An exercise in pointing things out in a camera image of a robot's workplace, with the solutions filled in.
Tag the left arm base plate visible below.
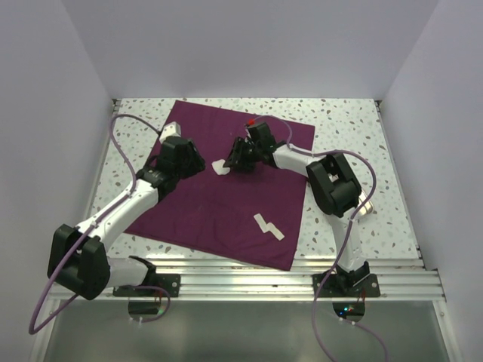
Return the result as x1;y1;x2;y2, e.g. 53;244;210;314
112;272;181;298

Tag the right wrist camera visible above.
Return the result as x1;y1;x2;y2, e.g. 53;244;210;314
245;118;257;139

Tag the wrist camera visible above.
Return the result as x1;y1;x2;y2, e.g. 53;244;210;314
245;118;257;139
158;121;181;143

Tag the stainless steel tray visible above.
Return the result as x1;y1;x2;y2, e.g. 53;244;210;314
357;190;374;219

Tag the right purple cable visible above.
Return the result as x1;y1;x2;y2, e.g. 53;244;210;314
252;115;388;362

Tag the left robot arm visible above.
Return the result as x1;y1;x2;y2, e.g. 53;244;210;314
48;136;205;300

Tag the white gauze pad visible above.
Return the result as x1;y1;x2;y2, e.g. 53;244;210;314
211;159;230;176

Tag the purple cloth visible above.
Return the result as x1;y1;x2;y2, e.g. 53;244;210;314
126;101;306;271

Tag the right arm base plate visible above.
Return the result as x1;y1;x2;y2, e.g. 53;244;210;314
318;271;381;298

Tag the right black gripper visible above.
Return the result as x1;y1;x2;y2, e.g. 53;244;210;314
223;137;262;173

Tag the white zigzag tape strip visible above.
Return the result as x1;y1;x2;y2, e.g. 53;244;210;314
254;213;285;241

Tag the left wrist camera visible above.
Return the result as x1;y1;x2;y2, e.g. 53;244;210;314
158;121;181;143

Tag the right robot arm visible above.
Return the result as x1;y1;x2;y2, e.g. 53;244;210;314
223;122;370;296

